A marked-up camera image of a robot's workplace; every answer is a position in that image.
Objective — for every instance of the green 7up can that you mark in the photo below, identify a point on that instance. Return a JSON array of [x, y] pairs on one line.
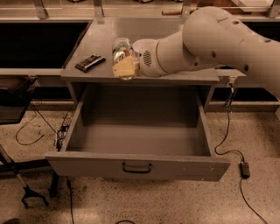
[[121, 49]]

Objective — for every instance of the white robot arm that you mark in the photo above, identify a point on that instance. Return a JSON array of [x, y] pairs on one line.
[[210, 37]]

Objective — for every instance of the power strip on floor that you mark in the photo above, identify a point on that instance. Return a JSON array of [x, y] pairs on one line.
[[61, 133]]

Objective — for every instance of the grey open drawer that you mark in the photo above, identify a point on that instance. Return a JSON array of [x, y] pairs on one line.
[[177, 145]]

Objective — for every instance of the grey cabinet counter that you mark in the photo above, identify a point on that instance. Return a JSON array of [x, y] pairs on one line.
[[99, 90]]

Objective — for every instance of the black power adapter with cable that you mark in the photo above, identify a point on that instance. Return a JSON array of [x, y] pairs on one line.
[[244, 165]]

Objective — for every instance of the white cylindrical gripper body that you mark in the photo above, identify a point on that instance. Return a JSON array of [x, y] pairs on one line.
[[146, 59]]

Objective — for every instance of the black drawer handle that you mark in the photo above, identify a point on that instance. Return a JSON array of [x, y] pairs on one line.
[[136, 169]]

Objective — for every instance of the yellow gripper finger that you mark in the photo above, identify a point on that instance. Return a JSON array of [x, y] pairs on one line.
[[126, 67]]

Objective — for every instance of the black chair left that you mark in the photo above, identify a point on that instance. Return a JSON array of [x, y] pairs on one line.
[[15, 97]]

